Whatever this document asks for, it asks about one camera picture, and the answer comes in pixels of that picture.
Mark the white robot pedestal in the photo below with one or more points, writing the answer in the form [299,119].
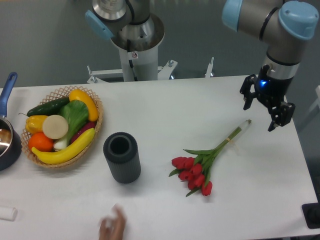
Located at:
[138,49]

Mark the yellow banana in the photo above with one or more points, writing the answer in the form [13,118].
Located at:
[68,153]

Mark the beige round disc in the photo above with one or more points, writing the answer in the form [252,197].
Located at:
[55,127]

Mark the green bok choy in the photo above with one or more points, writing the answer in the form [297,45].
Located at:
[76,114]

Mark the orange fruit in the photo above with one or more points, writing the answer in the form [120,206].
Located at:
[41,142]

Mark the blue handled saucepan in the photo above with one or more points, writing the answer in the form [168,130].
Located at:
[10,142]

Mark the black device at edge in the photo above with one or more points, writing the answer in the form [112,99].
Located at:
[311,212]

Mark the white cylinder object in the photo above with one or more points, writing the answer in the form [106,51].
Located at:
[8,213]

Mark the woven wicker basket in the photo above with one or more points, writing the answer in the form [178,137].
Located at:
[60,93]

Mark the yellow squash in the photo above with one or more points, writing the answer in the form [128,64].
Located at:
[80,95]

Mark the blurred human hand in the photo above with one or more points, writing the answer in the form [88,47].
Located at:
[113,228]

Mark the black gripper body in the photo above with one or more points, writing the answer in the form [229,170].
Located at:
[270,91]

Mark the yellow bell pepper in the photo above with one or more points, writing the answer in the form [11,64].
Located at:
[34,124]

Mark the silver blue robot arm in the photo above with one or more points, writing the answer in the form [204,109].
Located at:
[285,26]

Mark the red tulip bouquet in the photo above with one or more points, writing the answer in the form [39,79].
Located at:
[196,169]

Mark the green cucumber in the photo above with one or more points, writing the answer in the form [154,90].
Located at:
[47,108]

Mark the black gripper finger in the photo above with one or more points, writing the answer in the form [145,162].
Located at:
[245,90]
[281,114]

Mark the purple eggplant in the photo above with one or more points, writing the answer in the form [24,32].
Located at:
[88,125]

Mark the dark grey ribbed vase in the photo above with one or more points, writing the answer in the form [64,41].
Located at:
[122,156]

